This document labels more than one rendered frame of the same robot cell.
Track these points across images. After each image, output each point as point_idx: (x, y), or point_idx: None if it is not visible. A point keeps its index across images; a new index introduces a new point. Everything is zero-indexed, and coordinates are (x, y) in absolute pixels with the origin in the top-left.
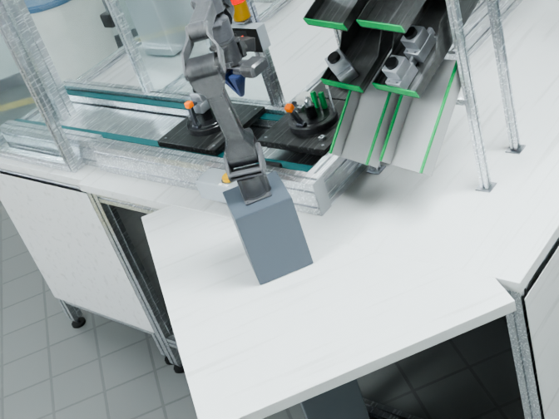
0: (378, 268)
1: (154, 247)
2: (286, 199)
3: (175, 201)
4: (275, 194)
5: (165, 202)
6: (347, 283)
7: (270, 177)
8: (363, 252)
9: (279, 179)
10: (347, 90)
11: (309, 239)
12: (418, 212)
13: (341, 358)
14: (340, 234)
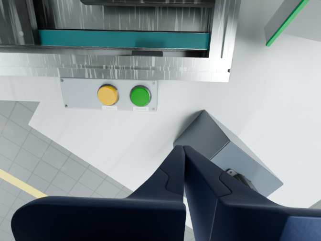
0: (298, 128)
1: (80, 154)
2: (278, 188)
3: (40, 95)
4: (258, 183)
5: (30, 100)
6: (276, 148)
7: (231, 155)
8: (278, 114)
9: (248, 158)
10: None
11: (219, 111)
12: (319, 46)
13: (297, 203)
14: (247, 97)
